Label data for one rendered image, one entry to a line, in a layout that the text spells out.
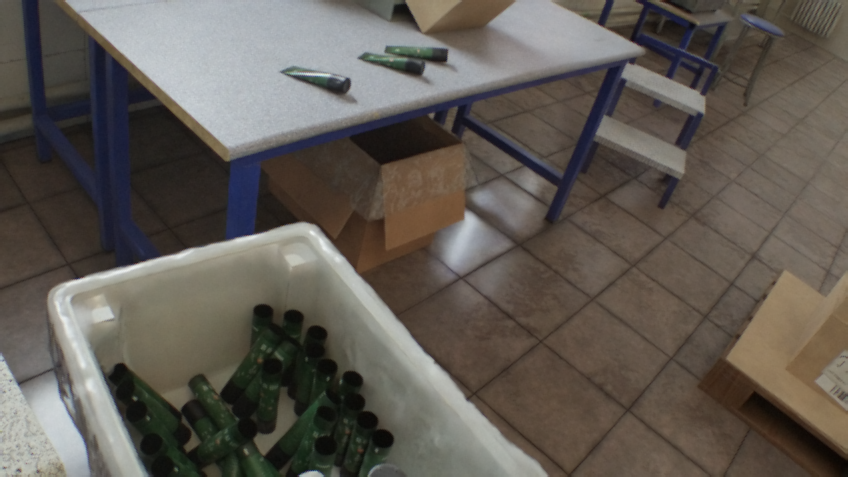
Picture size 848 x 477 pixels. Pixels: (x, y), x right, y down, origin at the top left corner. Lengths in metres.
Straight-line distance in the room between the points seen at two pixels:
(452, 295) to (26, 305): 1.23
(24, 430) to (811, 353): 2.02
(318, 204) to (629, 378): 1.08
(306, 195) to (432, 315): 0.52
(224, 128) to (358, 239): 0.89
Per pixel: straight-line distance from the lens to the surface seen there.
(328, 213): 1.83
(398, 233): 1.83
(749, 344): 2.21
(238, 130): 1.09
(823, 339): 2.15
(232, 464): 0.91
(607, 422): 1.87
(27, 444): 0.67
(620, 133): 3.01
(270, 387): 0.92
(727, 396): 2.14
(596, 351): 2.05
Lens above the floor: 1.30
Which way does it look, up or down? 36 degrees down
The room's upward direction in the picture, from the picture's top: 17 degrees clockwise
